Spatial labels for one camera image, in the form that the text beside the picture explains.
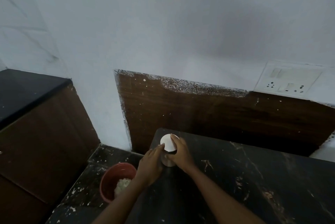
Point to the person's left hand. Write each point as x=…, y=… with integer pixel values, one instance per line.
x=149, y=165

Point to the person's right hand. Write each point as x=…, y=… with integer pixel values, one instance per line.
x=182, y=156

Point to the person's left thumb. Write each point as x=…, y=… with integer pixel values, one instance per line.
x=160, y=156

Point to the person's right thumb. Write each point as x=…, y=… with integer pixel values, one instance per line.
x=171, y=156

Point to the steel jar with white lid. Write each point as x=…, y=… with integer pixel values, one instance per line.
x=168, y=150

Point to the person's left forearm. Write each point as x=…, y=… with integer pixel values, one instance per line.
x=117, y=202

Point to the person's right forearm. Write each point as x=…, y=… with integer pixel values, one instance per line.
x=222, y=197

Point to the white crumpled paper waste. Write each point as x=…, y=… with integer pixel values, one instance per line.
x=121, y=185

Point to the red plastic bucket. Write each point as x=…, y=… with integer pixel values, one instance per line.
x=115, y=180

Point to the brown wooden backsplash panel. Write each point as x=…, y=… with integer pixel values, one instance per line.
x=222, y=119

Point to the brown wooden cabinet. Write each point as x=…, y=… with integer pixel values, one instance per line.
x=39, y=137

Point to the white wall switch socket panel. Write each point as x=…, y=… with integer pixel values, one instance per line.
x=289, y=81

